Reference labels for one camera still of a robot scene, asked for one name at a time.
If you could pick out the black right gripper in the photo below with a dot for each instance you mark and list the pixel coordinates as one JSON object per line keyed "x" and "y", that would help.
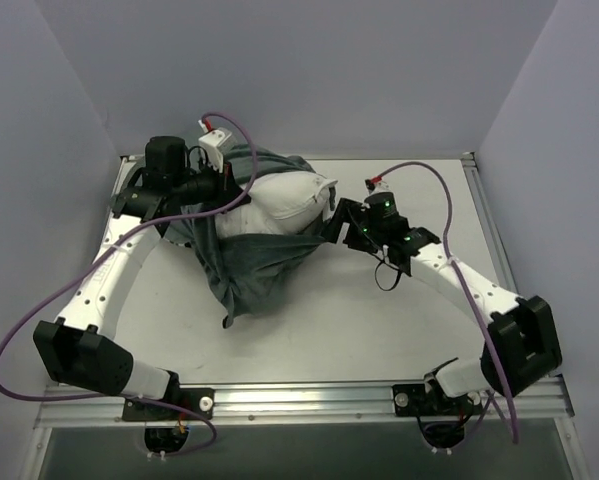
{"x": 346, "y": 223}

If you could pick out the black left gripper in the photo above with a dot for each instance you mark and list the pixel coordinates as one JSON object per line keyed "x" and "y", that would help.
{"x": 230, "y": 183}

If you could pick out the white pillow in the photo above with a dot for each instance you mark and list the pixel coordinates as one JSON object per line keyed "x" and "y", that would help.
{"x": 280, "y": 204}

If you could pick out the grey green pillowcase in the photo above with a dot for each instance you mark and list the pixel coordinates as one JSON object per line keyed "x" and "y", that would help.
{"x": 247, "y": 274}

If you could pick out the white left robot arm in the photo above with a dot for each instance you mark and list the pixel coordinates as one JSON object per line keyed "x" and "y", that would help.
{"x": 78, "y": 347}

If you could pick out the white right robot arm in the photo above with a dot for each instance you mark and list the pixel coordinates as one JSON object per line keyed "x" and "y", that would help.
{"x": 521, "y": 345}

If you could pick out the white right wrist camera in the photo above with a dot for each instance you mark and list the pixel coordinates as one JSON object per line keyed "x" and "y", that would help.
{"x": 376, "y": 185}

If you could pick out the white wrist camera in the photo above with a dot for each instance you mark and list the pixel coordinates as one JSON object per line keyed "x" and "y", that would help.
{"x": 217, "y": 143}
{"x": 376, "y": 185}

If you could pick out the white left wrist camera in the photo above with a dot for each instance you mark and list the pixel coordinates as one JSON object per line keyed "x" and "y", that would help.
{"x": 217, "y": 143}

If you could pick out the aluminium right side rail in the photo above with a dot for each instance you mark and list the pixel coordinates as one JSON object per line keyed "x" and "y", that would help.
{"x": 497, "y": 253}

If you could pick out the aluminium rail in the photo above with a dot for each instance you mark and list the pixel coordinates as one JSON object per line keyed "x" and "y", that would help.
{"x": 379, "y": 156}
{"x": 497, "y": 253}
{"x": 299, "y": 403}

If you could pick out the aluminium back rail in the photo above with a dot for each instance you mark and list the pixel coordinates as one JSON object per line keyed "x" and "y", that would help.
{"x": 379, "y": 156}

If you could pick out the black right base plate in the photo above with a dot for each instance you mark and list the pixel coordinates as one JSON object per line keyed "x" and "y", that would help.
{"x": 428, "y": 400}

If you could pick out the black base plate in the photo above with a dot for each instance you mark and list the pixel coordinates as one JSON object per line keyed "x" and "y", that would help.
{"x": 428, "y": 400}
{"x": 188, "y": 403}

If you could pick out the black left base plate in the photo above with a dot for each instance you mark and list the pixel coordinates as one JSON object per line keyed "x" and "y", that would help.
{"x": 188, "y": 403}

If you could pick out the aluminium front rail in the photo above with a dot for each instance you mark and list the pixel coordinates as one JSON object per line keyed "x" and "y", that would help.
{"x": 299, "y": 403}

